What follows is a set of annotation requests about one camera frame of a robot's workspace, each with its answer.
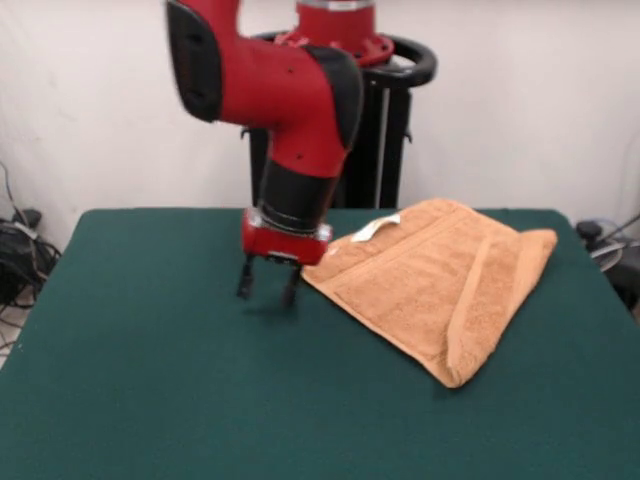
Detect black grey stand foot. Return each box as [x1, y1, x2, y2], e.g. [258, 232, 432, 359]
[10, 207, 45, 229]
[574, 218, 640, 312]

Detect dark green table cloth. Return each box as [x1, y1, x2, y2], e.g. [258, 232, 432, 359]
[0, 207, 640, 480]

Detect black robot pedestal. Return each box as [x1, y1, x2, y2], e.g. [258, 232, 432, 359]
[238, 30, 439, 210]

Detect black floor cable bundle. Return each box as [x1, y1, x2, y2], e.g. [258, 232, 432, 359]
[0, 159, 64, 357]

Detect orange terry towel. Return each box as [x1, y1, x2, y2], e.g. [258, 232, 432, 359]
[302, 197, 559, 390]

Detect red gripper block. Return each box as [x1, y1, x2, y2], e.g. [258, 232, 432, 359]
[236, 207, 335, 308]

